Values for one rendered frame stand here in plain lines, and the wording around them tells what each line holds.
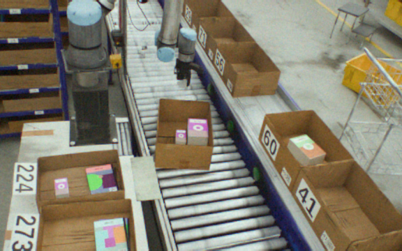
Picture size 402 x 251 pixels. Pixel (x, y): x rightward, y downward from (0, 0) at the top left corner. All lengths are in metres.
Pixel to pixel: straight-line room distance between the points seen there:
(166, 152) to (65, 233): 0.61
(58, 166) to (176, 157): 0.59
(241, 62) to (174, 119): 0.72
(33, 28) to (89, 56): 0.98
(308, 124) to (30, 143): 1.50
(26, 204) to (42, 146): 0.40
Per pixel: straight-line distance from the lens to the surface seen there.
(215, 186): 1.99
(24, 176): 1.91
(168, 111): 2.28
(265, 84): 2.43
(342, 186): 2.01
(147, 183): 1.96
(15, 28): 2.86
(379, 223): 1.88
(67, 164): 2.04
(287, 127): 2.15
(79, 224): 1.81
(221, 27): 3.03
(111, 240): 1.72
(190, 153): 1.97
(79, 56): 1.92
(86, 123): 2.13
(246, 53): 2.73
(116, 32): 2.55
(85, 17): 1.83
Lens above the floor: 2.19
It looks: 39 degrees down
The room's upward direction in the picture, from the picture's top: 8 degrees clockwise
